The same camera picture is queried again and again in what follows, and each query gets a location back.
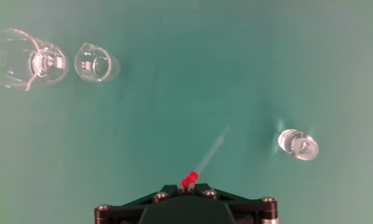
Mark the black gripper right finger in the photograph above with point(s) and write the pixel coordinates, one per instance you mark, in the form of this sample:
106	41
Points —
255	211

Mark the small glass beaker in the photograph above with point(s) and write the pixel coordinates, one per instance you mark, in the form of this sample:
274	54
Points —
93	63

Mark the small clear glass bottle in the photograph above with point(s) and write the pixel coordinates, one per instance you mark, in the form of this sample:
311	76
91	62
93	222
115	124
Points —
298	144

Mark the large glass beaker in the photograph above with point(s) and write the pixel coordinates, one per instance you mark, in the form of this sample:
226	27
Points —
9	59

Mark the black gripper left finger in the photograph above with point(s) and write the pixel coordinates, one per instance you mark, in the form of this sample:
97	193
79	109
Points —
118	213

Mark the glass dropper with red bulb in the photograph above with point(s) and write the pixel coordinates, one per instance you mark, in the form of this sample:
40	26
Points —
189	179

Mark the green table mat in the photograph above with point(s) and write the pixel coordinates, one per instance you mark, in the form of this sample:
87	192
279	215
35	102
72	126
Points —
174	93

